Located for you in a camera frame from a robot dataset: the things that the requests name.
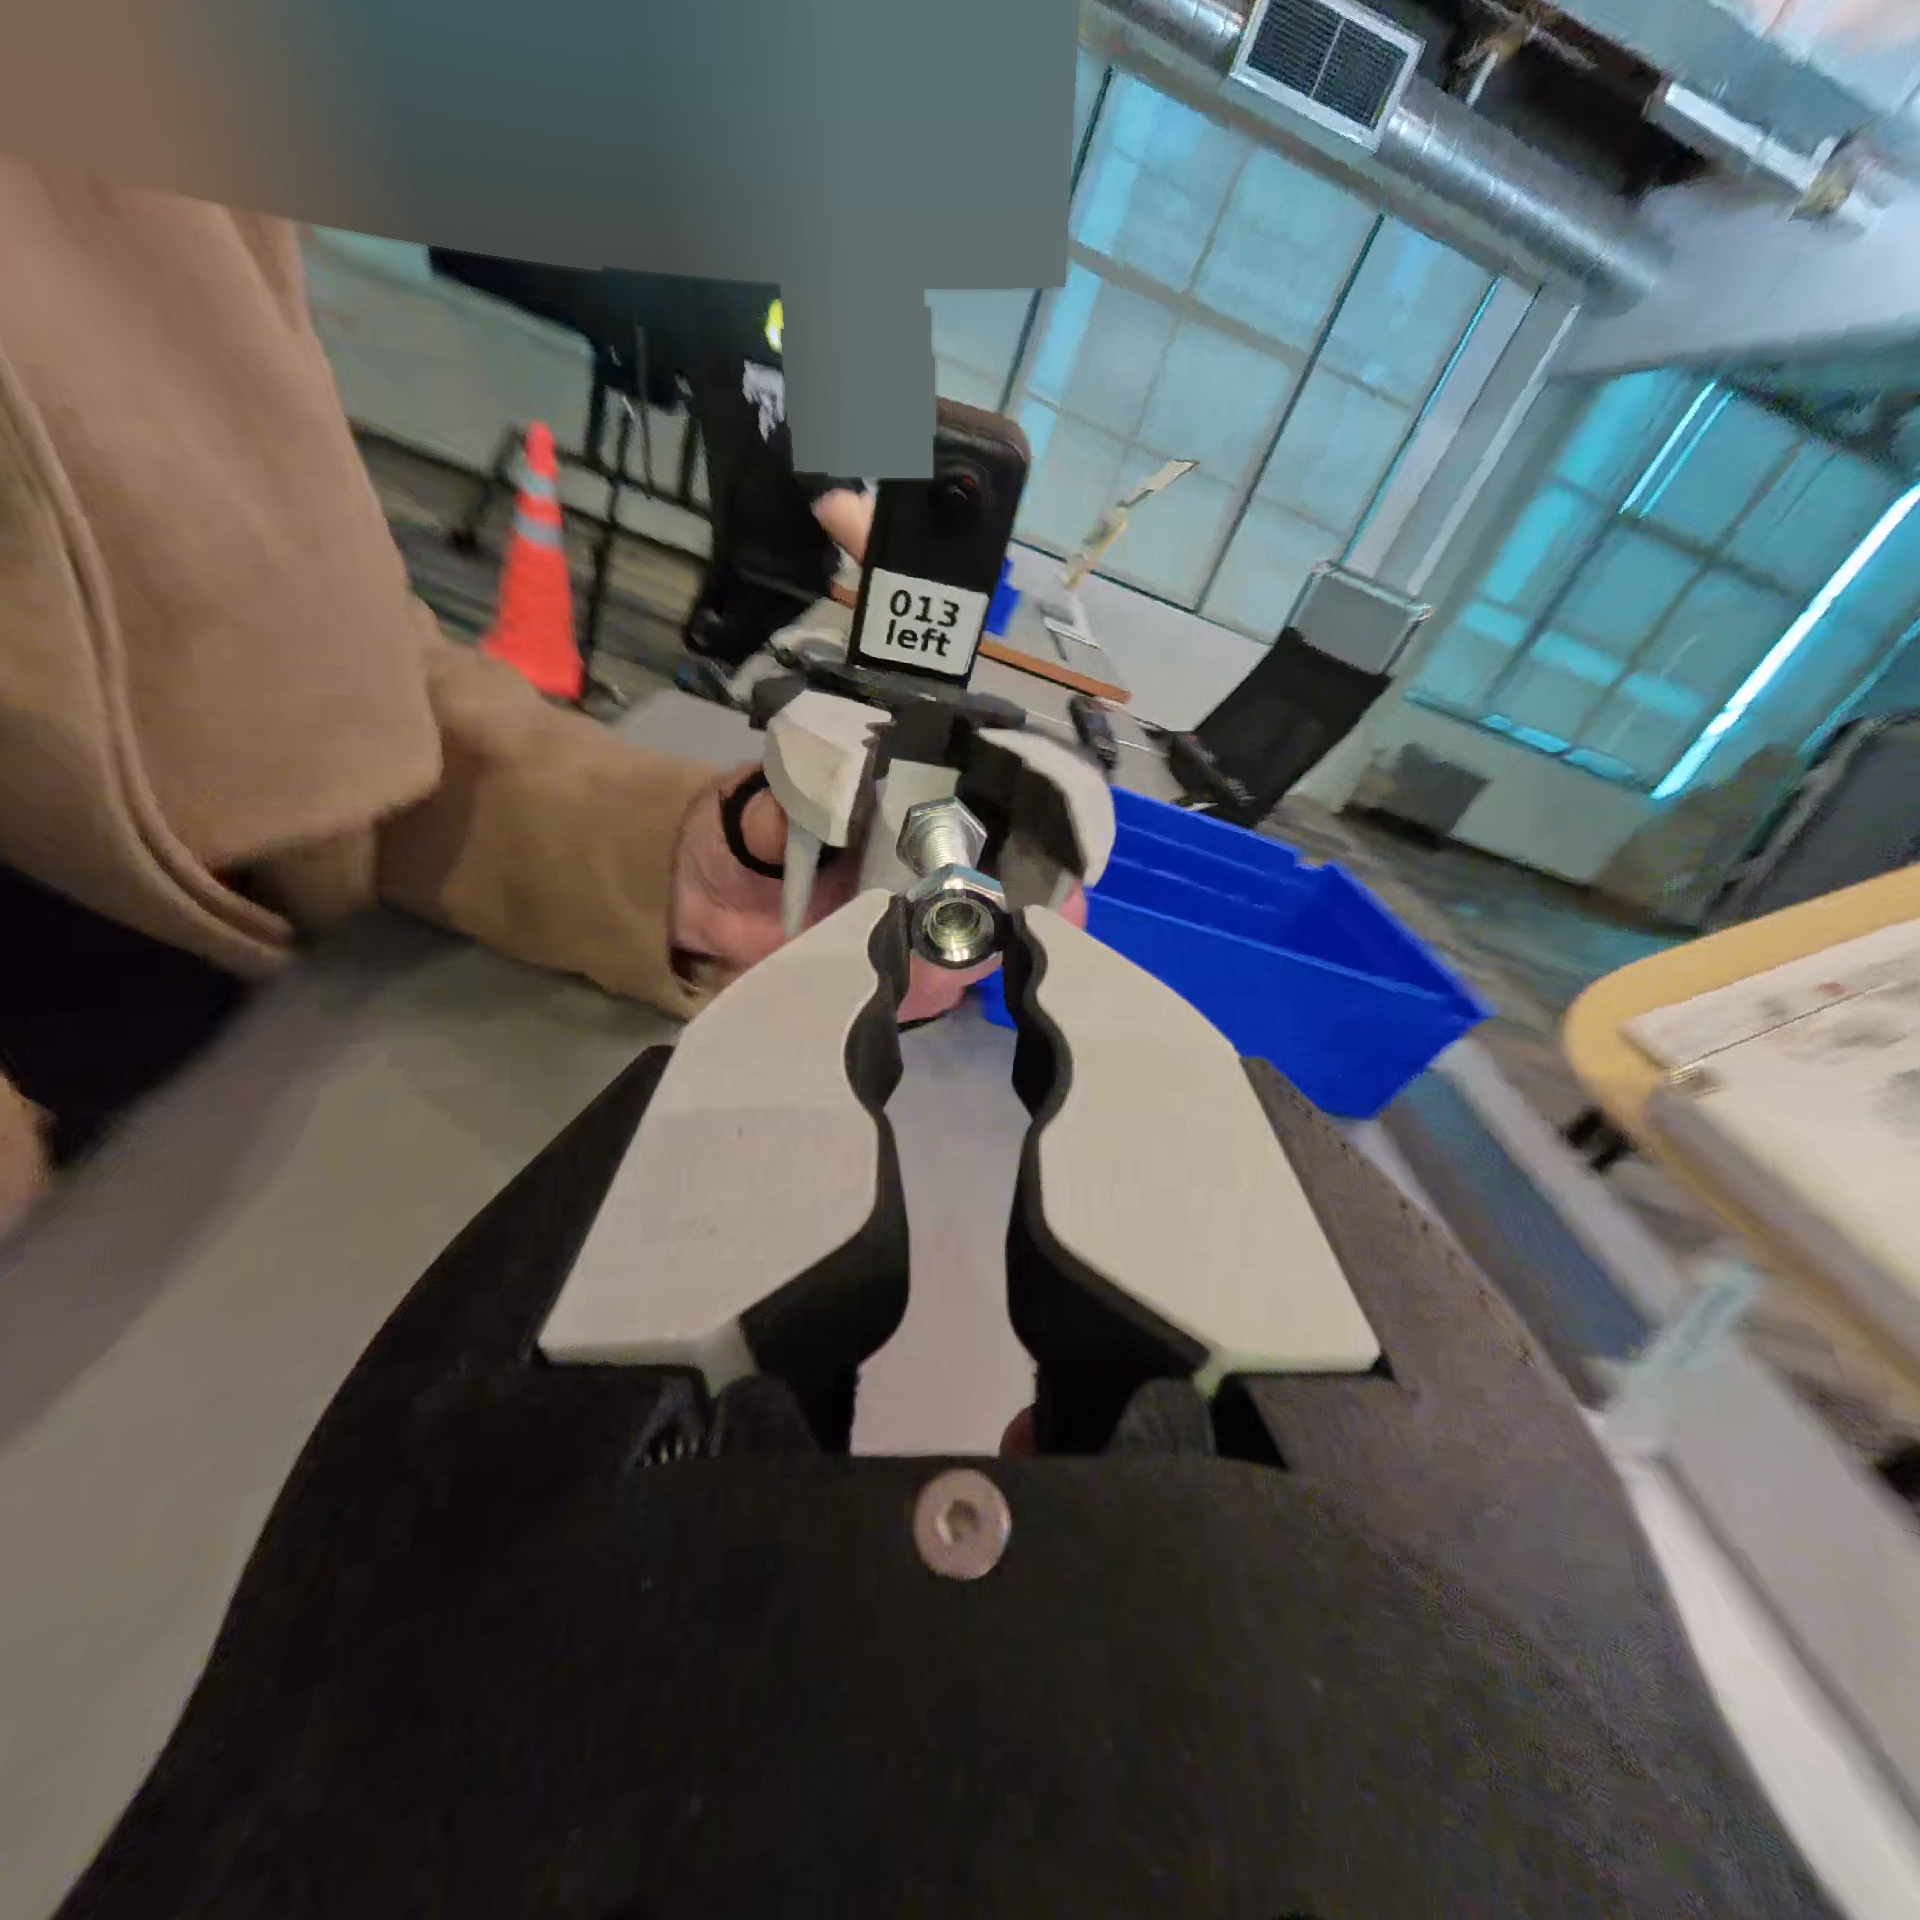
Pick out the rectangular metal duct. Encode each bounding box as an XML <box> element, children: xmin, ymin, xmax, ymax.
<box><xmin>1440</xmin><ymin>0</ymin><xmax>1920</xmax><ymax>227</ymax></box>

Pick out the round metal duct pipe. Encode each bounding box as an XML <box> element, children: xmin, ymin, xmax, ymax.
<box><xmin>1110</xmin><ymin>0</ymin><xmax>1666</xmax><ymax>301</ymax></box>

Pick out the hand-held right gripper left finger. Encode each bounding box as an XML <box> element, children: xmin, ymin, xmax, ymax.
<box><xmin>535</xmin><ymin>891</ymin><xmax>912</xmax><ymax>1454</ymax></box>

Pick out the black flat panel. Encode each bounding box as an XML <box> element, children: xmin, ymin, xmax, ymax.
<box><xmin>1709</xmin><ymin>717</ymin><xmax>1920</xmax><ymax>932</ymax></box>

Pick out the black tilted stand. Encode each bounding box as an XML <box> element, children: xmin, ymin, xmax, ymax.
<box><xmin>1191</xmin><ymin>562</ymin><xmax>1432</xmax><ymax>829</ymax></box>

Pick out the white air vent grille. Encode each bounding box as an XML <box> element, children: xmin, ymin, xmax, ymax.
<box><xmin>1229</xmin><ymin>0</ymin><xmax>1426</xmax><ymax>148</ymax></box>

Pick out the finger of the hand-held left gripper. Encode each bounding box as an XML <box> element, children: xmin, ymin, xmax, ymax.
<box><xmin>759</xmin><ymin>692</ymin><xmax>894</xmax><ymax>889</ymax></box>
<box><xmin>960</xmin><ymin>725</ymin><xmax>1119</xmax><ymax>909</ymax></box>

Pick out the person's tan sweater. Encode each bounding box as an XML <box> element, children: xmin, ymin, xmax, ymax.
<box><xmin>0</xmin><ymin>150</ymin><xmax>453</xmax><ymax>1248</ymax></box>

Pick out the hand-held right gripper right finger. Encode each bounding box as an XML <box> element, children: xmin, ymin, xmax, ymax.
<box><xmin>1006</xmin><ymin>904</ymin><xmax>1385</xmax><ymax>1454</ymax></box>

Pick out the orange traffic cone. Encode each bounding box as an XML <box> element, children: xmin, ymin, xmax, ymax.
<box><xmin>480</xmin><ymin>420</ymin><xmax>589</xmax><ymax>704</ymax></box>

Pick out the person's left hand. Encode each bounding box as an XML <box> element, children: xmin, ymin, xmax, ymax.
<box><xmin>666</xmin><ymin>765</ymin><xmax>1088</xmax><ymax>1029</ymax></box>

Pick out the steel hex bolt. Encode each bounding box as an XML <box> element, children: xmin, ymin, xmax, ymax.
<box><xmin>895</xmin><ymin>797</ymin><xmax>987</xmax><ymax>904</ymax></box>

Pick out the large black screen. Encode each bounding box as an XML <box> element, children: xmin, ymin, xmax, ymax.
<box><xmin>427</xmin><ymin>246</ymin><xmax>781</xmax><ymax>406</ymax></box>

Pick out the printed instruction sheet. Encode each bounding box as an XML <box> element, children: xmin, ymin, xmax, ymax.
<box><xmin>1626</xmin><ymin>938</ymin><xmax>1920</xmax><ymax>1354</ymax></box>

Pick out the steel hex nut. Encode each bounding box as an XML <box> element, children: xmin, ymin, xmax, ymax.
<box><xmin>906</xmin><ymin>870</ymin><xmax>1002</xmax><ymax>969</ymax></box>

